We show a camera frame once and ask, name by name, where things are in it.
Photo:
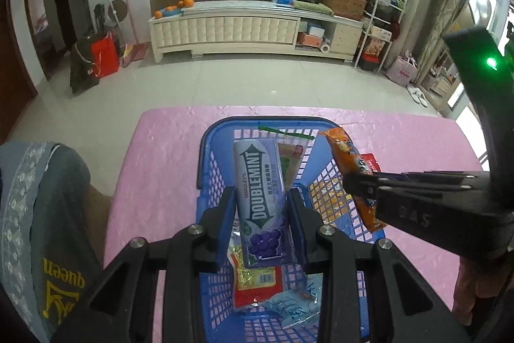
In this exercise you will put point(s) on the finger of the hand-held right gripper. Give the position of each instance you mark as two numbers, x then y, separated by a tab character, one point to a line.
361	186

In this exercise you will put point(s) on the person's right forearm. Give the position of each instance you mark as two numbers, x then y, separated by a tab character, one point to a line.
476	286

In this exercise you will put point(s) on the patterned curtain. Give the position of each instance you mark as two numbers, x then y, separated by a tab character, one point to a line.
449	13

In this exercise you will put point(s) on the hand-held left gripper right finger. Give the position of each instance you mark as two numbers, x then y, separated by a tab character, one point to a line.
297	226

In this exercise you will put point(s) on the brown cardboard box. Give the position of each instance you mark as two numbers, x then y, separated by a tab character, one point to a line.
345	4

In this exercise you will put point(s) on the light blue cartoon snack packet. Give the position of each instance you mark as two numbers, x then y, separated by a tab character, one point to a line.
295	305

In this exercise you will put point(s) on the white tissue roll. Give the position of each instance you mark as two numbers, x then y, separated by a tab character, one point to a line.
325	47

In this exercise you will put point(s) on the blue plastic basket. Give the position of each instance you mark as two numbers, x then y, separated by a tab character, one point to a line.
241	122

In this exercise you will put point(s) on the small red snack packet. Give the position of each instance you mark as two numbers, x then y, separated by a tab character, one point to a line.
369	163

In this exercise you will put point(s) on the white slipper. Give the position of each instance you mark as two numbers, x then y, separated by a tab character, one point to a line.
413	90
422	98

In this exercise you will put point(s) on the pink dustpan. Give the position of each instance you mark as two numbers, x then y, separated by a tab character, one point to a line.
134	54

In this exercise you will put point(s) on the green cushion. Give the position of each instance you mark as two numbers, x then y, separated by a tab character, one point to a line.
313	7

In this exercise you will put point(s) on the metal storage rack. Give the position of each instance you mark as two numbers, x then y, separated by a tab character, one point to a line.
379	29

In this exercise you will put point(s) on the pink quilted cloth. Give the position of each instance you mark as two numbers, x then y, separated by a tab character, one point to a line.
168	150

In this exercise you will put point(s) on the clear packet with red label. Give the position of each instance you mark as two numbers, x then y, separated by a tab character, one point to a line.
291	162

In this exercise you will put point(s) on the red packet with yellow label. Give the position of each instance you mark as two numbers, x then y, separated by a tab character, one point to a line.
253	280

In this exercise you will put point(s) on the orange flat box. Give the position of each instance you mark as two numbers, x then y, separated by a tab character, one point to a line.
312	39

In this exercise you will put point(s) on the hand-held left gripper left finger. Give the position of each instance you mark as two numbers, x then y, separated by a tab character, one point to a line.
227	230

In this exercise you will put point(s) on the red paper bag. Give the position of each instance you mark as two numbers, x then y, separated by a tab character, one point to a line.
104	53

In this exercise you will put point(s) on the light blue box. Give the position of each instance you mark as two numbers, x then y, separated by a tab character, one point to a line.
316	29

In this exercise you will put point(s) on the purple chewing gum pack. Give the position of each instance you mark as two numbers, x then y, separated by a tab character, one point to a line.
259	198

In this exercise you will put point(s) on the pink tote bag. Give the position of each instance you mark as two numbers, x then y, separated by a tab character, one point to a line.
401	71

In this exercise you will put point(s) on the orange sausage packet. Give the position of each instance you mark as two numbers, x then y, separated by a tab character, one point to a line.
341	150

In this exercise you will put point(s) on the black bag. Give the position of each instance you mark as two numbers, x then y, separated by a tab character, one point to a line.
82	65

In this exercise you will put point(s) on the white padded cabinet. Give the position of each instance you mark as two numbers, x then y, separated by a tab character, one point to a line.
225	31

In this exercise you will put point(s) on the metal pole stand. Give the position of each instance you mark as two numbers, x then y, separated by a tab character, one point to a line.
112	17

